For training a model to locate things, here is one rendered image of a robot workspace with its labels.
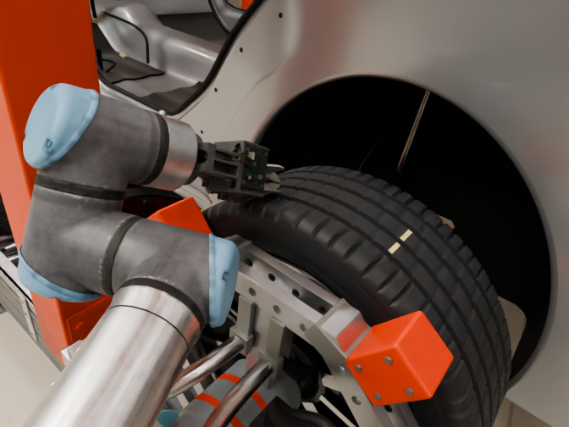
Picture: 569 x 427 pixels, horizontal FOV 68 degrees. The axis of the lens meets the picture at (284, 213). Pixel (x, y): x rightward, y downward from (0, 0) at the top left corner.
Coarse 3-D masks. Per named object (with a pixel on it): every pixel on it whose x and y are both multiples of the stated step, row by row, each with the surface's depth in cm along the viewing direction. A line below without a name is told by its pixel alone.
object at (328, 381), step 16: (272, 256) 66; (304, 272) 63; (208, 336) 94; (224, 336) 92; (304, 352) 73; (224, 368) 96; (304, 368) 82; (320, 368) 73; (304, 384) 83; (320, 384) 74; (336, 384) 71; (304, 400) 79; (320, 400) 79; (336, 400) 75; (336, 416) 95; (352, 416) 73
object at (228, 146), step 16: (208, 144) 52; (224, 144) 59; (240, 144) 57; (256, 144) 58; (208, 160) 52; (224, 160) 54; (240, 160) 56; (256, 160) 59; (192, 176) 53; (208, 176) 60; (224, 176) 55; (240, 176) 56; (256, 176) 59; (208, 192) 62; (224, 192) 62; (240, 192) 57
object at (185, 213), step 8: (184, 200) 70; (192, 200) 71; (168, 208) 68; (176, 208) 69; (184, 208) 69; (192, 208) 70; (152, 216) 68; (160, 216) 66; (168, 216) 67; (176, 216) 68; (184, 216) 69; (192, 216) 70; (200, 216) 71; (168, 224) 67; (176, 224) 68; (184, 224) 69; (192, 224) 70; (200, 224) 71; (208, 232) 71
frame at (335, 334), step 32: (256, 256) 61; (256, 288) 57; (288, 288) 60; (320, 288) 57; (288, 320) 55; (320, 320) 52; (352, 320) 53; (320, 352) 53; (352, 384) 52; (384, 416) 52
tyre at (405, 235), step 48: (288, 192) 68; (336, 192) 68; (384, 192) 70; (288, 240) 62; (336, 240) 58; (384, 240) 60; (432, 240) 64; (336, 288) 59; (384, 288) 55; (432, 288) 58; (480, 288) 66; (480, 336) 61; (480, 384) 58
